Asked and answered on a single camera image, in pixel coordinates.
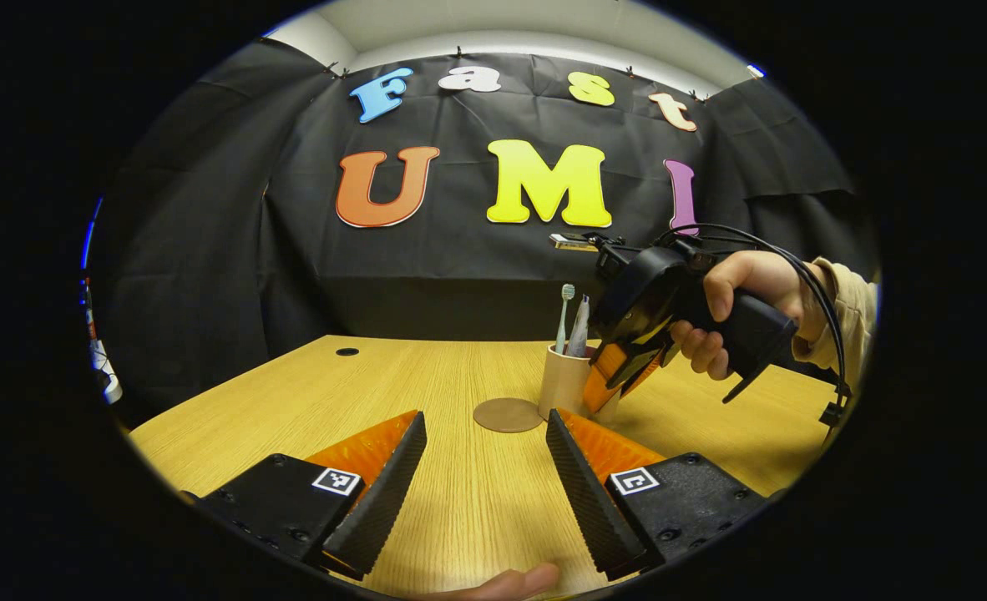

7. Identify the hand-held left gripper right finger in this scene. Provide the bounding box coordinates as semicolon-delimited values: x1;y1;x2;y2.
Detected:
546;407;770;581

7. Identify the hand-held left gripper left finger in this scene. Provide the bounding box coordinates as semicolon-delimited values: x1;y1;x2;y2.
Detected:
180;409;428;581

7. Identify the beige cup with handle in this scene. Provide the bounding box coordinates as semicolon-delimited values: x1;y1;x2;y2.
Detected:
538;342;624;427

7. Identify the white toothpaste tube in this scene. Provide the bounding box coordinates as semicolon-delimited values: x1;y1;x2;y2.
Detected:
566;294;592;358

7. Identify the white toothbrush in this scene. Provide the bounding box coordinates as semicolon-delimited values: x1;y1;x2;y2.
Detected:
554;283;576;356

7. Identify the round brown coaster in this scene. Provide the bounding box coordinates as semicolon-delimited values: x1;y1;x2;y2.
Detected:
473;397;544;434

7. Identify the wooden desktop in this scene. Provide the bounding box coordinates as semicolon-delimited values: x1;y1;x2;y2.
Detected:
126;334;845;601

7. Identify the black backdrop cloth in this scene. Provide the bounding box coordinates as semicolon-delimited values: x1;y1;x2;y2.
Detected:
84;38;878;418

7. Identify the white plastic device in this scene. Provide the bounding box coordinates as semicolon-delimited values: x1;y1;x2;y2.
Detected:
89;338;124;406

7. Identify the bright blue screen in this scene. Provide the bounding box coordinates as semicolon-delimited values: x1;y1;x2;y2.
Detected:
80;196;104;268

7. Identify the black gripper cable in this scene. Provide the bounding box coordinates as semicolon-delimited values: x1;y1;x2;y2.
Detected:
652;222;852;406

